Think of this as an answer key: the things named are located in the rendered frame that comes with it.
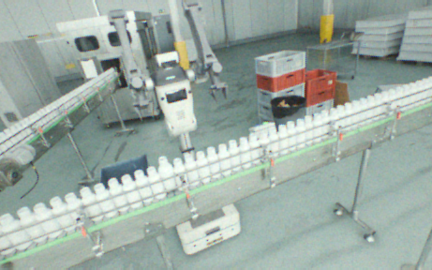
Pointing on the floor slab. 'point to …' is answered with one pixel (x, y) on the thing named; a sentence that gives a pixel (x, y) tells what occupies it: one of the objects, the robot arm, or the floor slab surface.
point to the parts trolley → (337, 55)
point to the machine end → (136, 30)
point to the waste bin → (288, 110)
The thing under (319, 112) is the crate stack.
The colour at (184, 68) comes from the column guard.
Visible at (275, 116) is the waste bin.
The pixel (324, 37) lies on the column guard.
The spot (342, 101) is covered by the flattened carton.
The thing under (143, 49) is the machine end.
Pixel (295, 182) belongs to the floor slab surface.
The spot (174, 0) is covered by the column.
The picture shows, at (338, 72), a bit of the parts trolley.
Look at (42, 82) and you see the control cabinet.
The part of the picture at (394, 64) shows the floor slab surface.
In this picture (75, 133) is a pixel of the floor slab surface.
